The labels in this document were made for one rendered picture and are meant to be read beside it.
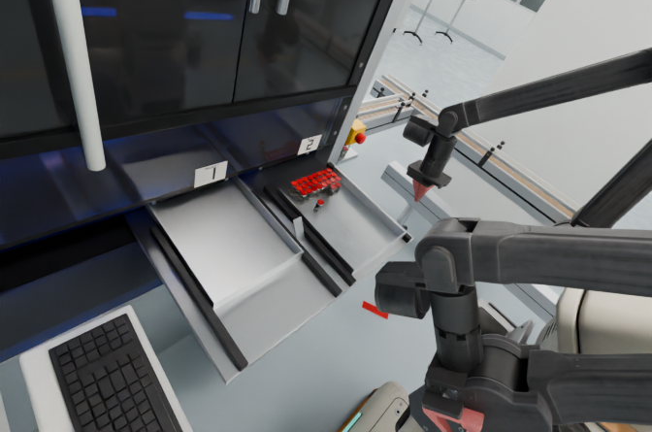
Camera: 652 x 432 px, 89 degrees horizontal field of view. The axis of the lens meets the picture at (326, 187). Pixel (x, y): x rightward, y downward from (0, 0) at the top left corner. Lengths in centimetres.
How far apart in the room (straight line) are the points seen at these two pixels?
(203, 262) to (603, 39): 204
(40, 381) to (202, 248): 37
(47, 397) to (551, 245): 85
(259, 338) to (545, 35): 202
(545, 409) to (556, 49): 196
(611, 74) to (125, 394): 104
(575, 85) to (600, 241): 43
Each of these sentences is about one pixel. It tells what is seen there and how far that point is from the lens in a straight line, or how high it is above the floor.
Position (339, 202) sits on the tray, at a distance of 111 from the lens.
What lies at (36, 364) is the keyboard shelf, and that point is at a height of 80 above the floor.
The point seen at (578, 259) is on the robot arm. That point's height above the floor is 144.
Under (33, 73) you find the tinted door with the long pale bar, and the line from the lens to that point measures 63.
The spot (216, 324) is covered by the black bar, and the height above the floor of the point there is 90.
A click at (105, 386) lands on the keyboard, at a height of 83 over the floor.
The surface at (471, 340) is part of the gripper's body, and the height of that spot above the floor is 128.
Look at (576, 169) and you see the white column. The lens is 231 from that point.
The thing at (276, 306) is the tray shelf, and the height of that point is 88.
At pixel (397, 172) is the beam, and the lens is 202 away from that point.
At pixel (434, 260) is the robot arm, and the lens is 40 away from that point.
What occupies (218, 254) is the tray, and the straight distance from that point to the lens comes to 89.
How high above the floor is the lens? 162
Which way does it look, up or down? 40 degrees down
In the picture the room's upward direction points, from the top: 23 degrees clockwise
